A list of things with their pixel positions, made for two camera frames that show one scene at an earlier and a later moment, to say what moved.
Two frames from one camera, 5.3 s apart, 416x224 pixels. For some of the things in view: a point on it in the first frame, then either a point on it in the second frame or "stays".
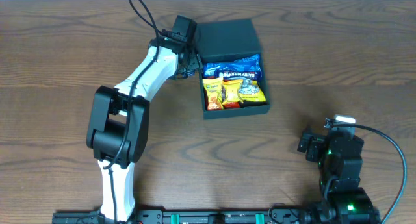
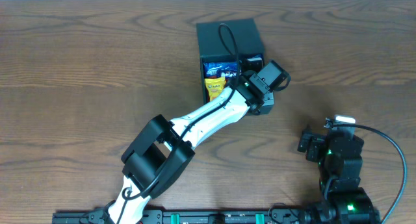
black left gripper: (192, 62) to (254, 63)
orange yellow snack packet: (213, 88) stays
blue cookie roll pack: (246, 67) stays
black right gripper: (316, 144) stays
